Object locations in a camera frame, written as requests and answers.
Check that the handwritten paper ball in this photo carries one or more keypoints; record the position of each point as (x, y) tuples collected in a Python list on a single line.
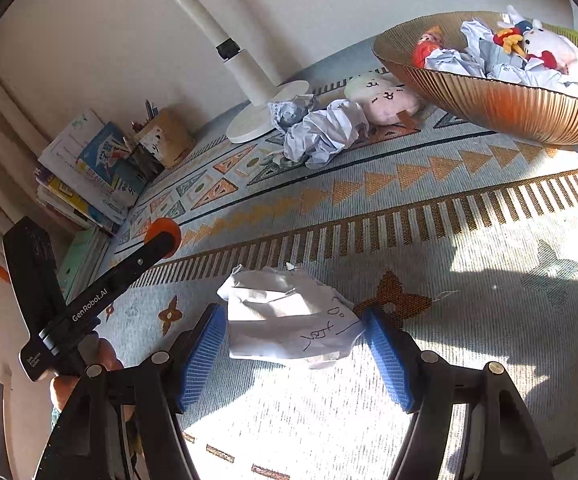
[(279, 320)]

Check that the white paper ball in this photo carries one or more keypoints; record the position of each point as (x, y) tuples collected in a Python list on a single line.
[(529, 74), (449, 62), (289, 110), (324, 135), (476, 35)]

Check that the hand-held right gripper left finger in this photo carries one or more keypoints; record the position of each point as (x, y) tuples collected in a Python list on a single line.
[(204, 355)]

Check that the brown ribbed bowl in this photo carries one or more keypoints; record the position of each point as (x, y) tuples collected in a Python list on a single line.
[(494, 105)]

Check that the white plush toy red bow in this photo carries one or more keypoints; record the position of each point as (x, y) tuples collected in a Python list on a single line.
[(549, 47)]

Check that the bunch of pencils and pens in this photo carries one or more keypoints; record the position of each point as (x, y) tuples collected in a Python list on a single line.
[(128, 144)]

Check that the pink white plush toy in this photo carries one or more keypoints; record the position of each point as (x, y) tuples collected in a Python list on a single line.
[(379, 97)]

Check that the brown cardboard pen holder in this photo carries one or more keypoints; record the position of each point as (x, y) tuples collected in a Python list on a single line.
[(169, 135)]

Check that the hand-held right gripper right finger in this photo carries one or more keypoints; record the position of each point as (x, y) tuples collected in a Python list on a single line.
[(389, 360)]

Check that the red yellow blue plush toy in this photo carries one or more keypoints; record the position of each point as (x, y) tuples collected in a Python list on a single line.
[(509, 37)]

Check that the black mesh pen holder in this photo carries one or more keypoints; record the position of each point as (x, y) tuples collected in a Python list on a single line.
[(144, 160)]

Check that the person's left hand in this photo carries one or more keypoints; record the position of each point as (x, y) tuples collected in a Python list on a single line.
[(106, 355)]

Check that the pale green box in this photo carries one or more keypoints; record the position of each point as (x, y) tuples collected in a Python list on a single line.
[(81, 260)]

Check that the patterned woven table mat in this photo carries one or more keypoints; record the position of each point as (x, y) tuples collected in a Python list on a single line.
[(419, 240)]

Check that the white desk lamp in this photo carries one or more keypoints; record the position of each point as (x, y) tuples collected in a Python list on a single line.
[(249, 70)]

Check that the stack of books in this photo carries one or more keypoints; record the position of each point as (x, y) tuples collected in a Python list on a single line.
[(84, 170)]

